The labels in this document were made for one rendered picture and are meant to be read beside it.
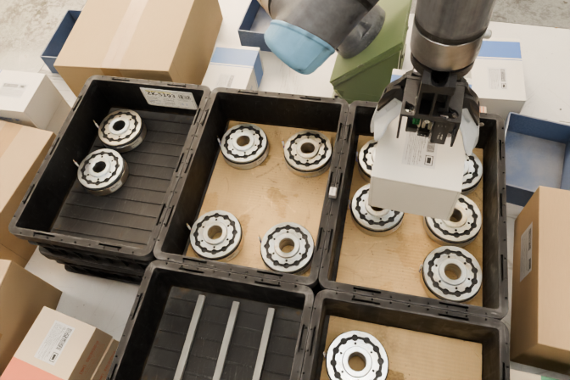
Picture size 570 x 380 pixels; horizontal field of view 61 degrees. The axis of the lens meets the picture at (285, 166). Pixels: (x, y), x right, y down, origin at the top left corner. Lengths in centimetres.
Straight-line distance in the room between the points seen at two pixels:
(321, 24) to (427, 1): 11
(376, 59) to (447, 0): 68
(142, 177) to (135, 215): 9
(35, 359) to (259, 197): 51
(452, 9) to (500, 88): 78
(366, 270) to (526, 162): 51
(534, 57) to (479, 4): 100
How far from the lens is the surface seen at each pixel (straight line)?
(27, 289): 113
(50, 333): 103
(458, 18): 51
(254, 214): 100
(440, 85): 56
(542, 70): 146
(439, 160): 70
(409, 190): 69
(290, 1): 56
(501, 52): 135
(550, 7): 278
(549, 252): 99
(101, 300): 118
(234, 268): 85
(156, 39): 128
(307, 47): 54
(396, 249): 96
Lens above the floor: 172
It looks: 58 degrees down
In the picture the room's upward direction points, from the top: 11 degrees counter-clockwise
